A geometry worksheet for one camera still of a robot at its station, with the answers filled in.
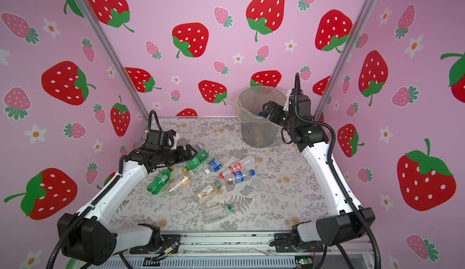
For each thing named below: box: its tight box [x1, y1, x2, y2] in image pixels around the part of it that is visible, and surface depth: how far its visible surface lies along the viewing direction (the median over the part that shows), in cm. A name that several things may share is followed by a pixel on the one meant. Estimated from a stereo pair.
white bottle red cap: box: [219, 155, 257, 179], surface depth 95 cm
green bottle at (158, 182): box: [146, 166, 175, 195], surface depth 90 cm
